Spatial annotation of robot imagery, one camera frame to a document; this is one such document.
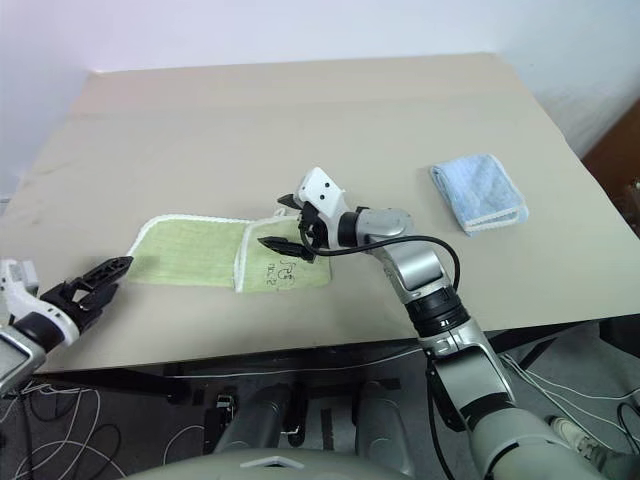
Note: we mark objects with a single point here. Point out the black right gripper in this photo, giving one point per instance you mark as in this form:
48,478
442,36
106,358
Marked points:
321,236

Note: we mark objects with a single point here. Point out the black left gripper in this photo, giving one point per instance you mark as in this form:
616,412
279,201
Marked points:
62,297

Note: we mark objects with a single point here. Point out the green towel with white hem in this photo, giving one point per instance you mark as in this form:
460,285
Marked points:
190,255

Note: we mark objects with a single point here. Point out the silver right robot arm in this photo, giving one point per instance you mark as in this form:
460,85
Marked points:
420,270

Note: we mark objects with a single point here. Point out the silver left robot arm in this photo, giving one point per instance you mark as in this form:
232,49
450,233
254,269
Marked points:
20,355

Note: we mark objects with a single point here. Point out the folded blue towel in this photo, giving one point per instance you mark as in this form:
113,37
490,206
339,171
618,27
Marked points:
480,192

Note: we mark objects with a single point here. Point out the black clamp with metal latch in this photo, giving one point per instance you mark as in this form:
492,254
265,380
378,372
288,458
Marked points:
226,407

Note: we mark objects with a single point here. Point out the dark grey rounded leg cover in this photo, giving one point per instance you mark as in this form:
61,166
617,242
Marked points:
382,425
260,420

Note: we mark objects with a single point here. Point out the grey robot torso top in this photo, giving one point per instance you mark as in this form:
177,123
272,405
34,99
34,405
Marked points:
270,467

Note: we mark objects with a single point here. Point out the dark wooden furniture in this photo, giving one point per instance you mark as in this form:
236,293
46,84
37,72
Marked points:
617,165

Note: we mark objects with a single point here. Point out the white sneaker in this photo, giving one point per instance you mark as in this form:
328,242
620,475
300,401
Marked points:
570,435

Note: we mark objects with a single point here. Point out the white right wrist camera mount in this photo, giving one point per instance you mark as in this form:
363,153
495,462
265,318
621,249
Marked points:
322,192

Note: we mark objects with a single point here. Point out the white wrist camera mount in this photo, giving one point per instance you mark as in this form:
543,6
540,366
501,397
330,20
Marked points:
15,290
322,192

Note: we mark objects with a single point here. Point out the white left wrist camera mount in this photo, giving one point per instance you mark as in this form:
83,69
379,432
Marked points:
15,290

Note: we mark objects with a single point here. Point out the black table frame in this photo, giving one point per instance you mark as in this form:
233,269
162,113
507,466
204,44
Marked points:
300,367

